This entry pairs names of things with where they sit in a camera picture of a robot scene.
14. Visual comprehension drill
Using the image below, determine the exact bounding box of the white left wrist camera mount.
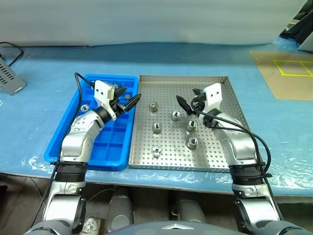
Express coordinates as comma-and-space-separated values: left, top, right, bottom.
93, 80, 117, 121

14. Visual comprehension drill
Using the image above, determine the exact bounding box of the thin black power cable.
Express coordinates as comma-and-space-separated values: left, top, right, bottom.
0, 42, 24, 68

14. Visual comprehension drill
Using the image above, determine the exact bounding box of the brown cardboard sheet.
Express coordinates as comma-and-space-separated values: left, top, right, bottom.
248, 50, 313, 101

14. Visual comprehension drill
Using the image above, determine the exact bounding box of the white crumpled wrapper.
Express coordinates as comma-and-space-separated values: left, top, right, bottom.
83, 216, 101, 233

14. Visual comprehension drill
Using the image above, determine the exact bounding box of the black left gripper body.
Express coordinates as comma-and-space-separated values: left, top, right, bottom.
111, 96, 124, 117

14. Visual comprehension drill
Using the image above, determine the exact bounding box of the thin white wire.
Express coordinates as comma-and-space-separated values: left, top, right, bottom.
85, 188, 118, 204

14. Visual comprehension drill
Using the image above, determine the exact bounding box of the grey rounded housing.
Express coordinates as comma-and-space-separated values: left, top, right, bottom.
178, 193, 207, 223
107, 189, 134, 233

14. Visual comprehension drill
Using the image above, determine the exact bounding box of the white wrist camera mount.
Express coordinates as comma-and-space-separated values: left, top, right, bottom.
198, 83, 224, 124
93, 80, 117, 121

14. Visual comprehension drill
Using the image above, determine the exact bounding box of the grey vented metal device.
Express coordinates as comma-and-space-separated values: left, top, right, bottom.
0, 56, 27, 96

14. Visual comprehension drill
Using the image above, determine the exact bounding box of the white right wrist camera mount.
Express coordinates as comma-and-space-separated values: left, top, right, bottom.
198, 83, 224, 124

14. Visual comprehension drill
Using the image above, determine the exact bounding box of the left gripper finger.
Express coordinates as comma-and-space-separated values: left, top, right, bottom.
120, 93, 142, 111
114, 86, 128, 99

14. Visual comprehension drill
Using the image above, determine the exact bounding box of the blue compartment tray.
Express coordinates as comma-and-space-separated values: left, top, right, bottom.
44, 74, 140, 171

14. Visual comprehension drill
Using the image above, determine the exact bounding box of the black and white equipment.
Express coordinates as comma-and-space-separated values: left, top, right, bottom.
278, 0, 313, 52

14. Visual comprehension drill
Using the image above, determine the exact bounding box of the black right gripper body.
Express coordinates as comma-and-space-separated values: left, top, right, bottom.
192, 94, 207, 115

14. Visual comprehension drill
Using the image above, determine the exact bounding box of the perforated metal tray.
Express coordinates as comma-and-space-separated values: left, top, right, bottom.
128, 74, 250, 173

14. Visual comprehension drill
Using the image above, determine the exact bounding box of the grey robot torso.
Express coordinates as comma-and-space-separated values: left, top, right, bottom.
105, 220, 242, 235

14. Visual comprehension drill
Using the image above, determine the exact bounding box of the blue plastic table cover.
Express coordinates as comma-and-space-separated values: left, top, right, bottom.
0, 36, 313, 196

